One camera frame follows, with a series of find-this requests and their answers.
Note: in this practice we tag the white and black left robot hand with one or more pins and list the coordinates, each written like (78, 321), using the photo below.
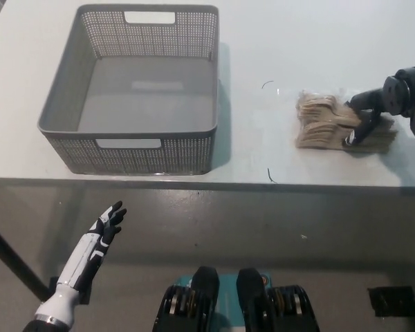
(86, 256)

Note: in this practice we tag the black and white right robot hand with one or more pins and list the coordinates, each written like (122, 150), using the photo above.
(396, 95)

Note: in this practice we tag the clear bag of wooden cutlery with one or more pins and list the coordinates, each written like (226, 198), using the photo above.
(321, 128)

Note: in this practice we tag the black table leg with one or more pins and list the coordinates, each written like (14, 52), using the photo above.
(14, 259)

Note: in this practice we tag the grey perforated plastic basket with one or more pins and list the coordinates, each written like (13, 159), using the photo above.
(141, 152)

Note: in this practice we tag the thin black curved thread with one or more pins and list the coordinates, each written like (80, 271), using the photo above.
(269, 175)
(267, 83)

